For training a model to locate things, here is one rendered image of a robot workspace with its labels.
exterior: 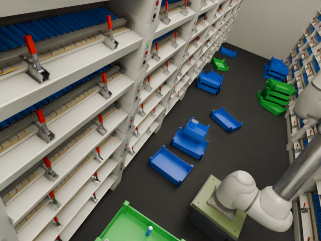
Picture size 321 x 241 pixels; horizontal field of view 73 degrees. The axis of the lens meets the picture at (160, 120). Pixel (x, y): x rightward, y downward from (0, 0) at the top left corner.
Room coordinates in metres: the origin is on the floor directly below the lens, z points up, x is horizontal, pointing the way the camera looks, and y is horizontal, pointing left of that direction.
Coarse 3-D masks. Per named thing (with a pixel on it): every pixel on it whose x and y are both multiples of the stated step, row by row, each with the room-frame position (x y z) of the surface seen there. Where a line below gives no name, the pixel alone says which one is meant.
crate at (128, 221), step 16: (128, 208) 0.48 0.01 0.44; (112, 224) 0.41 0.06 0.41; (128, 224) 0.43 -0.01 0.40; (144, 224) 0.46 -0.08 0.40; (96, 240) 0.31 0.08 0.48; (112, 240) 0.35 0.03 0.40; (128, 240) 0.37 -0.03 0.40; (144, 240) 0.39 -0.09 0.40; (160, 240) 0.41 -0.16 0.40; (176, 240) 0.42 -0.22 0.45
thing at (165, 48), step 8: (168, 32) 1.39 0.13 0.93; (176, 32) 1.46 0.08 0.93; (184, 32) 1.48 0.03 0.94; (160, 40) 1.22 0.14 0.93; (168, 40) 1.33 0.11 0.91; (176, 40) 1.41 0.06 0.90; (184, 40) 1.48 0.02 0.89; (152, 48) 1.09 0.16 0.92; (160, 48) 1.19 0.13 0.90; (168, 48) 1.24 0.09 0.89; (176, 48) 1.31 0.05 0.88; (152, 56) 1.04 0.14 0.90; (160, 56) 1.11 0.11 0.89; (168, 56) 1.18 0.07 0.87; (152, 64) 0.99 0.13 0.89; (160, 64) 1.10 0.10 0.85
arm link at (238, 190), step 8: (232, 176) 0.84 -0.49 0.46; (240, 176) 0.84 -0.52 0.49; (248, 176) 0.86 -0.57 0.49; (224, 184) 0.83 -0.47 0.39; (232, 184) 0.80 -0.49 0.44; (240, 184) 0.79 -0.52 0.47; (248, 184) 0.80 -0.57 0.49; (216, 192) 0.84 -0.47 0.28; (224, 192) 0.80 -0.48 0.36; (232, 192) 0.78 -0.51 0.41; (240, 192) 0.77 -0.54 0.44; (248, 192) 0.78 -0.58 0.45; (256, 192) 0.80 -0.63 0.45; (224, 200) 0.77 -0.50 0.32; (232, 200) 0.76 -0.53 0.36; (240, 200) 0.75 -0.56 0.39; (248, 200) 0.75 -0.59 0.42; (232, 208) 0.76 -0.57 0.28; (240, 208) 0.74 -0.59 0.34
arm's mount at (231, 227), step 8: (208, 184) 0.94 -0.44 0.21; (216, 184) 0.96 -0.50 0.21; (200, 192) 0.85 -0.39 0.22; (208, 192) 0.87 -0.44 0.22; (200, 200) 0.79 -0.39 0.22; (200, 208) 0.73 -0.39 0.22; (208, 208) 0.75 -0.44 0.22; (208, 216) 0.71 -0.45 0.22; (216, 216) 0.72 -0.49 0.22; (224, 216) 0.74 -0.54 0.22; (240, 216) 0.78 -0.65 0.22; (216, 224) 0.68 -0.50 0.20; (224, 224) 0.69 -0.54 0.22; (232, 224) 0.70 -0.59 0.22; (240, 224) 0.72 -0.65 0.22; (232, 232) 0.65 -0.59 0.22
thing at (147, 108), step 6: (168, 84) 1.48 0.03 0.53; (156, 90) 1.35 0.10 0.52; (162, 90) 1.39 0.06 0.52; (168, 90) 1.44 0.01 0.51; (150, 96) 1.26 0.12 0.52; (156, 96) 1.29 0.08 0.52; (162, 96) 1.33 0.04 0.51; (144, 102) 1.16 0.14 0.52; (150, 102) 1.20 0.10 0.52; (156, 102) 1.23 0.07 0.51; (138, 108) 1.08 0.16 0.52; (144, 108) 1.12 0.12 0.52; (150, 108) 1.15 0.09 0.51; (138, 114) 1.03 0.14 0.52; (138, 120) 0.99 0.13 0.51
